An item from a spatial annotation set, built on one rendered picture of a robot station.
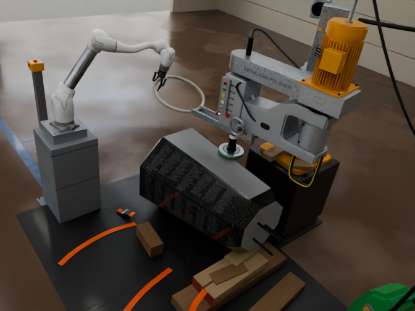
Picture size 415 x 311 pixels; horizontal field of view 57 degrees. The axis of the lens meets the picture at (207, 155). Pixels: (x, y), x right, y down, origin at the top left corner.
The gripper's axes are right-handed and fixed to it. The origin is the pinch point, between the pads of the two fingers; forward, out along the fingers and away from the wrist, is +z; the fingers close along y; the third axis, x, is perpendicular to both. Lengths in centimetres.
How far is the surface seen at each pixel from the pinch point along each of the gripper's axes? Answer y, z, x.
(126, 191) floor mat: 22, 104, -40
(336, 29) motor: 100, -142, -55
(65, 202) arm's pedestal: -11, 86, -99
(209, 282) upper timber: 125, 39, -121
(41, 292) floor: 22, 93, -170
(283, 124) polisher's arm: 109, -68, -52
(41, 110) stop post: -99, 89, -20
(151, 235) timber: 69, 69, -92
